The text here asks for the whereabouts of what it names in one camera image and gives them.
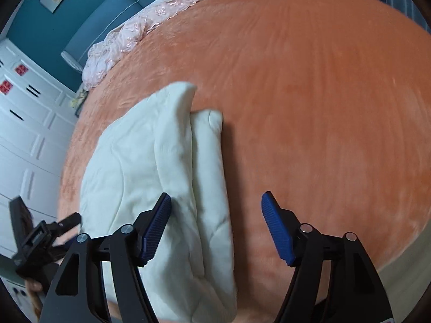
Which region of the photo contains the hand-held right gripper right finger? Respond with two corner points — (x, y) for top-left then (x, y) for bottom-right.
(261, 191), (394, 323)

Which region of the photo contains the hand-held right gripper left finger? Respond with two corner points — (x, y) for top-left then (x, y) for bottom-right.
(38, 192), (172, 323)

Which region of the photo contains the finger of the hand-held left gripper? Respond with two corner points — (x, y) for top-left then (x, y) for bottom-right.
(55, 213), (82, 237)

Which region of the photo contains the cream large garment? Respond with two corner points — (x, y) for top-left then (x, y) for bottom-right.
(79, 81), (238, 322)

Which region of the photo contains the person's left hand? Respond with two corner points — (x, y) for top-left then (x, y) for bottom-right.
(25, 279), (46, 317)

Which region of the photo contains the white wardrobe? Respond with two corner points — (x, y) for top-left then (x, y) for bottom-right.
(0, 38), (81, 323)

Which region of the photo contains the dark nightstand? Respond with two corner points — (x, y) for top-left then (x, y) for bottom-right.
(71, 89), (89, 118)

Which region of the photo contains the orange fleece blanket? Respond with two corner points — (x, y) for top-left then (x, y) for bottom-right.
(57, 0), (431, 323)

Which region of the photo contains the pink embroidered quilt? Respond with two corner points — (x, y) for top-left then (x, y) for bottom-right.
(82, 0), (263, 91)

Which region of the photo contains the blue upholstered headboard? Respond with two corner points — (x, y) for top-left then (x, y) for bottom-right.
(61, 0), (189, 71)

